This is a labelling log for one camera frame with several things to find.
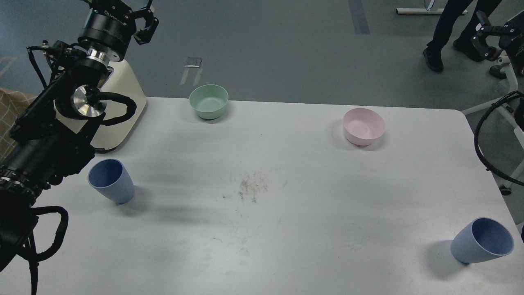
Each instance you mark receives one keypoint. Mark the blue cup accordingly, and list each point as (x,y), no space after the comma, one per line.
(111,179)
(481,240)

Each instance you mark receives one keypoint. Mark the white stand base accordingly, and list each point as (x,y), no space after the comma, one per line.
(429,7)

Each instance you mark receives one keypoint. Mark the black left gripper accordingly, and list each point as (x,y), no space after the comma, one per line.
(111,24)

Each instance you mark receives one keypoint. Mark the checkered brown cloth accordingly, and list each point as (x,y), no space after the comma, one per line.
(12,105)

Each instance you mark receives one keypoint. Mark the pink bowl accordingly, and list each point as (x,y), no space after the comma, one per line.
(362,126)

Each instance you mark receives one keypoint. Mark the green bowl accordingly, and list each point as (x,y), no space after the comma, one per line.
(209,101)

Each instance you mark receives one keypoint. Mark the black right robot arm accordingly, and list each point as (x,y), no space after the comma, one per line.
(501,124)

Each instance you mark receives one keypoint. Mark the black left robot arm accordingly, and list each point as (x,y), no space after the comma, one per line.
(53,135)

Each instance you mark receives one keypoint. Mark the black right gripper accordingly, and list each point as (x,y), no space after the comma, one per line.
(510,43)

